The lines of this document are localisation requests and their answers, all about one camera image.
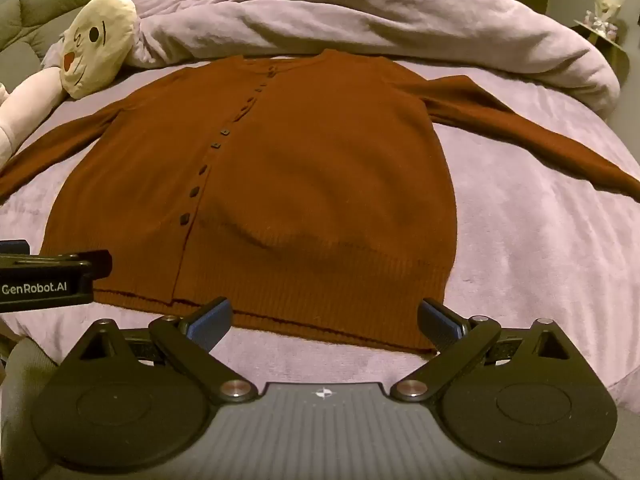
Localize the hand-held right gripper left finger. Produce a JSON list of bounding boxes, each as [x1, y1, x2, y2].
[[80, 297, 257, 406]]

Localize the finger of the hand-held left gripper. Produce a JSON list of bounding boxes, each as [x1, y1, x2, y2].
[[60, 250, 114, 279]]

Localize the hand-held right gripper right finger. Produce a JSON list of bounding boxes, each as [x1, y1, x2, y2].
[[391, 298, 571, 404]]

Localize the brown knit cardigan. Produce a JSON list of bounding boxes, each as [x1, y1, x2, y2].
[[0, 49, 640, 356]]

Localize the lilac bed sheet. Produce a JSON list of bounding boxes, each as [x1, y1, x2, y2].
[[0, 62, 640, 411]]

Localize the person's grey clothing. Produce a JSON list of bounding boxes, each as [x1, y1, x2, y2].
[[0, 337, 57, 480]]

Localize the cream faced plush toy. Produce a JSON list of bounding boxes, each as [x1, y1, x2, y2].
[[0, 0, 138, 168]]

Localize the lilac duvet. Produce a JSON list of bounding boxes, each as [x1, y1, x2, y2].
[[122, 0, 623, 121]]

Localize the green bedside table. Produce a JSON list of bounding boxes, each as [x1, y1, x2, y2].
[[574, 20, 632, 83]]

